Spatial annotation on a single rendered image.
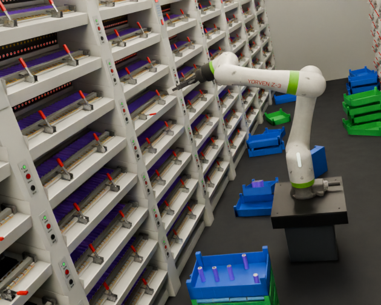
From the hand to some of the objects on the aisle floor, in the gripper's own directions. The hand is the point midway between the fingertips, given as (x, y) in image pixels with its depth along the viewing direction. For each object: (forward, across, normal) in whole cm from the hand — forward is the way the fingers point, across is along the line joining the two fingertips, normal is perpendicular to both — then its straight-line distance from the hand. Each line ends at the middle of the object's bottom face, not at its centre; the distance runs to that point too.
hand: (173, 89), depth 236 cm
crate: (+3, +58, -99) cm, 115 cm away
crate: (+5, +42, -104) cm, 112 cm away
